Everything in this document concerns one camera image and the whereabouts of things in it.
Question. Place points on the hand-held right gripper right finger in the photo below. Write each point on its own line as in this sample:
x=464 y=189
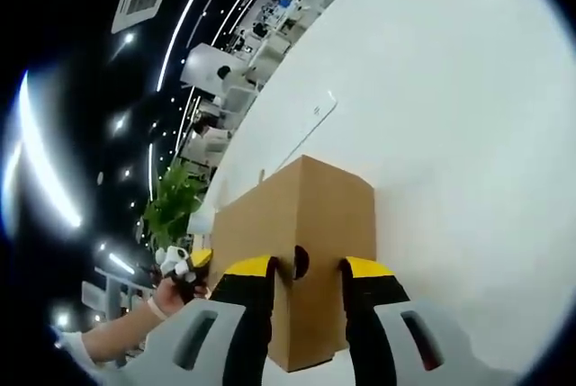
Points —
x=373 y=314

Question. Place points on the person's left hand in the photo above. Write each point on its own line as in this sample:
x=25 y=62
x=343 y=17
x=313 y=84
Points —
x=168 y=302

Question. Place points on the white pillar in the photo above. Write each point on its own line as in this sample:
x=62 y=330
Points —
x=207 y=66

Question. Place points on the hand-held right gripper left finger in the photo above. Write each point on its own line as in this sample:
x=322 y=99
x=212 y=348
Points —
x=243 y=314

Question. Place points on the potted green plant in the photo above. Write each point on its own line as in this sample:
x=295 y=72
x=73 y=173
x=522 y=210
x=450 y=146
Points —
x=173 y=206

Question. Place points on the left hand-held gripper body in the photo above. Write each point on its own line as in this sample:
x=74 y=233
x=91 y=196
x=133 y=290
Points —
x=173 y=260

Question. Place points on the brown cardboard shoe box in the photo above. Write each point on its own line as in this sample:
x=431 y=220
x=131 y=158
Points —
x=315 y=206

